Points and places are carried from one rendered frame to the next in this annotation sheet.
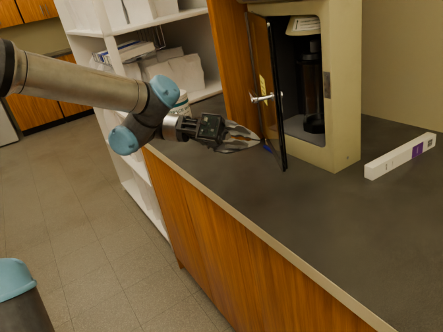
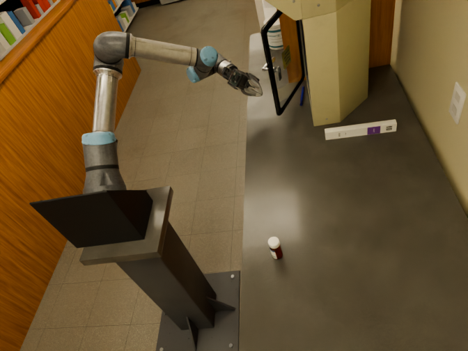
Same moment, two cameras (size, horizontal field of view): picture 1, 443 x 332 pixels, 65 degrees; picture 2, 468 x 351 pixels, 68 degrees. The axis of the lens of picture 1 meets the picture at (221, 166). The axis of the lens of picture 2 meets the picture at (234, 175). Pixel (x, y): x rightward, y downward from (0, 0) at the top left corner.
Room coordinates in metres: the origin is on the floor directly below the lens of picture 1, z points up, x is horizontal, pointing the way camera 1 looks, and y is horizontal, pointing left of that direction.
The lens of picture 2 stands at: (-0.24, -0.80, 1.94)
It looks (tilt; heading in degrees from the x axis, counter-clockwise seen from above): 45 degrees down; 44
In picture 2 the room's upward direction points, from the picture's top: 20 degrees counter-clockwise
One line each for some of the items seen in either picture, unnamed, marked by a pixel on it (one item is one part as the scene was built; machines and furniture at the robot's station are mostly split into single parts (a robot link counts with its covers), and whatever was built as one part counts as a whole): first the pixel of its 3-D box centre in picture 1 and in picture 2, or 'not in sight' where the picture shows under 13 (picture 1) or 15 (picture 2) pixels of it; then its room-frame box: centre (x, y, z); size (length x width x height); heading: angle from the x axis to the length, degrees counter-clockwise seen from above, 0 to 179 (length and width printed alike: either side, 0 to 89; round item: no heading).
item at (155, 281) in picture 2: not in sight; (172, 277); (0.14, 0.21, 0.45); 0.48 x 0.48 x 0.90; 28
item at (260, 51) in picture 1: (265, 89); (285, 57); (0.97, -0.17, 1.19); 0.30 x 0.01 x 0.40; 0
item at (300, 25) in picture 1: (316, 18); not in sight; (1.02, -0.34, 1.34); 0.18 x 0.18 x 0.05
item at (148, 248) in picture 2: not in sight; (129, 223); (0.14, 0.21, 0.92); 0.32 x 0.32 x 0.04; 28
